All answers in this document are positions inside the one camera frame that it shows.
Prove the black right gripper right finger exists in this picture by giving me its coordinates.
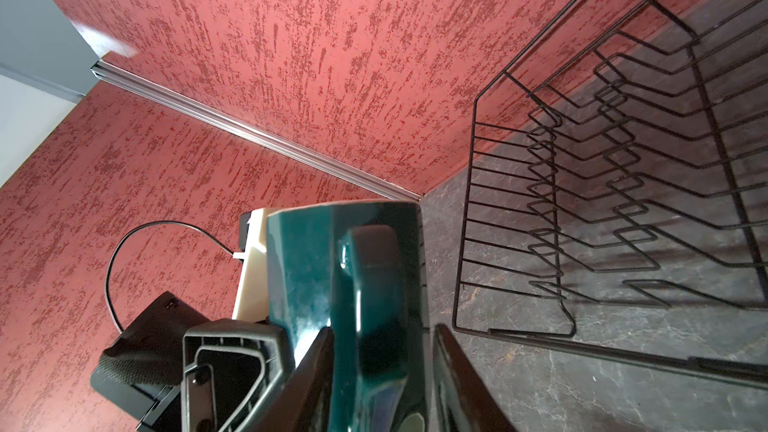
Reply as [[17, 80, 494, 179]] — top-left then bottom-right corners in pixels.
[[433, 324, 516, 431]]

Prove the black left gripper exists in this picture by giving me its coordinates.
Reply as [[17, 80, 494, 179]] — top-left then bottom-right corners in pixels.
[[90, 292, 295, 431]]

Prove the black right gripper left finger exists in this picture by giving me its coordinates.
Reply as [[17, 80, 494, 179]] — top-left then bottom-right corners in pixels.
[[255, 327, 335, 431]]

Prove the dark green white-inside mug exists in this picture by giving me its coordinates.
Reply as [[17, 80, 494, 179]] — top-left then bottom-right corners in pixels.
[[266, 201, 429, 431]]

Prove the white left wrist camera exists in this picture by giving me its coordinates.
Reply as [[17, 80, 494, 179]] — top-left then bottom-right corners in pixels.
[[232, 208, 277, 323]]

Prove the left aluminium corner post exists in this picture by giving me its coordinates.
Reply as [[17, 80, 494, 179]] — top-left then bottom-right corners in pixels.
[[91, 60, 421, 201]]

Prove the black wire dish rack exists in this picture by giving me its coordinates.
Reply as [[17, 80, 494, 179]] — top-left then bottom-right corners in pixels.
[[452, 0, 767, 389]]

